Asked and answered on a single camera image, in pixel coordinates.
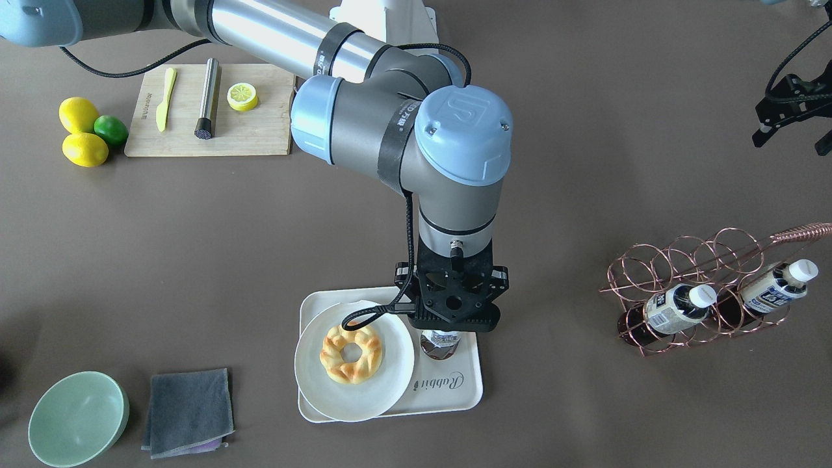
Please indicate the yellow lemon near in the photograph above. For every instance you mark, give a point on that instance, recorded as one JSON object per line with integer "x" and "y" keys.
{"x": 85, "y": 149}

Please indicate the mint green bowl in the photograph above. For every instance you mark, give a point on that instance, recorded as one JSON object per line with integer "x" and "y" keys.
{"x": 77, "y": 419}

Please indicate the white plate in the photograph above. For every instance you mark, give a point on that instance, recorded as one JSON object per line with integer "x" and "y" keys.
{"x": 346, "y": 401}

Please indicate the yellow lemon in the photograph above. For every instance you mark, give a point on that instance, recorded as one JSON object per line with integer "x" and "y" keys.
{"x": 78, "y": 115}
{"x": 85, "y": 149}

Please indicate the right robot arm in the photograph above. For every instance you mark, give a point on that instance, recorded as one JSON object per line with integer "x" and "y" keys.
{"x": 377, "y": 109}

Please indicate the tea bottle rear rack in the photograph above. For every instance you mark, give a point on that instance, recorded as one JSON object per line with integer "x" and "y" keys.
{"x": 778, "y": 287}

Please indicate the copper wire bottle rack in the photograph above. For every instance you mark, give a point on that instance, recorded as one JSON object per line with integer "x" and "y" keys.
{"x": 726, "y": 261}

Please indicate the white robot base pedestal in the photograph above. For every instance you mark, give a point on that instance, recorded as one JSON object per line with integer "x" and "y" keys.
{"x": 394, "y": 22}

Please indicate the braided donut pastry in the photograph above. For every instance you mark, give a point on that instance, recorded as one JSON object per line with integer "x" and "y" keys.
{"x": 351, "y": 357}

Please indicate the tea bottle front rack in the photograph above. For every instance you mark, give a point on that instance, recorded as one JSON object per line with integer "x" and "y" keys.
{"x": 666, "y": 313}

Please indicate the wooden cutting board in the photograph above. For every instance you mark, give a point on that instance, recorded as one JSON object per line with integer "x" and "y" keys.
{"x": 263, "y": 131}

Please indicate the tea bottle rack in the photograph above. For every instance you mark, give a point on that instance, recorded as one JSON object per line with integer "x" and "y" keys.
{"x": 666, "y": 313}
{"x": 778, "y": 287}

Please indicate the grey folded cloth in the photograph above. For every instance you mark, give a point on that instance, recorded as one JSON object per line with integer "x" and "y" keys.
{"x": 189, "y": 412}

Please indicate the tea bottle carried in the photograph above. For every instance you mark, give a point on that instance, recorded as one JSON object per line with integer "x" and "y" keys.
{"x": 439, "y": 344}

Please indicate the yellow lemon far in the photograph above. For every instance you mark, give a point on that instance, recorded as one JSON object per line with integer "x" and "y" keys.
{"x": 78, "y": 115}

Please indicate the steel muddler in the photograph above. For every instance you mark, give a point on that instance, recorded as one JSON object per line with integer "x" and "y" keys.
{"x": 208, "y": 102}

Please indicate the half lemon slice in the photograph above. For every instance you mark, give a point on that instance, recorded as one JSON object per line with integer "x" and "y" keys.
{"x": 242, "y": 97}

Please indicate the yellow plastic knife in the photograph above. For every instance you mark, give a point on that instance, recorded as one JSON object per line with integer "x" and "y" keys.
{"x": 161, "y": 112}

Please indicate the cream serving tray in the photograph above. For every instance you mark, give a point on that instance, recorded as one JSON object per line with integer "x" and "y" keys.
{"x": 437, "y": 385}

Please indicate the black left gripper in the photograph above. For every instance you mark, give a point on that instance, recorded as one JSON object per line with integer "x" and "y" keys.
{"x": 797, "y": 89}

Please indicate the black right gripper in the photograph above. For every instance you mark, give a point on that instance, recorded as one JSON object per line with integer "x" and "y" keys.
{"x": 500, "y": 277}

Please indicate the green lime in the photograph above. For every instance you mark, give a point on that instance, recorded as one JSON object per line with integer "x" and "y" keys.
{"x": 111, "y": 130}

